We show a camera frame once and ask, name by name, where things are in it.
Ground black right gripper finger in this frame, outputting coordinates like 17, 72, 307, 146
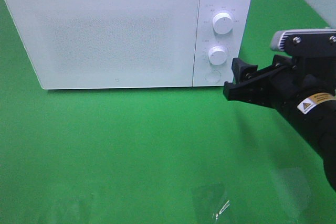
232, 58, 258, 84
223, 66, 286, 108

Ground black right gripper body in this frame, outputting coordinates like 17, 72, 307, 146
270, 55, 335, 188

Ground white microwave knob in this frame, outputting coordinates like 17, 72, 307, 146
213, 12, 234, 35
208, 46, 228, 66

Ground round white door button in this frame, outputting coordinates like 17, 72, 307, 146
205, 70, 222, 84

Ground white microwave door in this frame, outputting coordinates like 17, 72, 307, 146
5, 0, 198, 89

